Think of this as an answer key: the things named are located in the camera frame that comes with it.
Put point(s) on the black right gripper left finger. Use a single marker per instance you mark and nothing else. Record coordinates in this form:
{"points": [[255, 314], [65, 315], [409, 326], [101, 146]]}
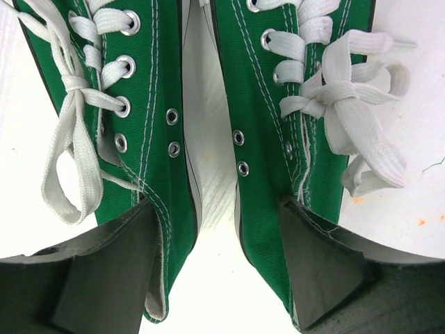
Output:
{"points": [[93, 283]]}

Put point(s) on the green canvas sneaker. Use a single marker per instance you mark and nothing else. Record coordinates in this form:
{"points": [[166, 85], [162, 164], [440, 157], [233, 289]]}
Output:
{"points": [[302, 97], [113, 71]]}

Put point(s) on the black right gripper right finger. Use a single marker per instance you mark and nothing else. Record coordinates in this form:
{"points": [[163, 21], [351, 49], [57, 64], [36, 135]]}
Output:
{"points": [[345, 283]]}

